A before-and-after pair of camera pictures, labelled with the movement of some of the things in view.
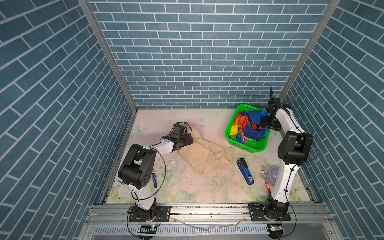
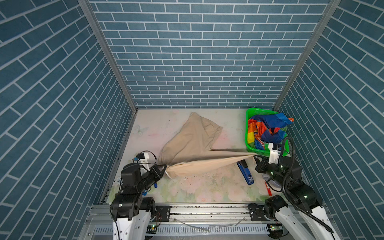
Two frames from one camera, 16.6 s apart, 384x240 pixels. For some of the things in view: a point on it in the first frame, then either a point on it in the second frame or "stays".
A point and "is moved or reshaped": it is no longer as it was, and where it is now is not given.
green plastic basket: [251, 146] is moved or reshaped
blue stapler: [244, 168] stays
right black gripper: [276, 127] to [261, 164]
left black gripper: [188, 138] to [157, 175]
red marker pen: [266, 182] stays
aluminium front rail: [313, 221] stays
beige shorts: [205, 156] is moved or reshaped
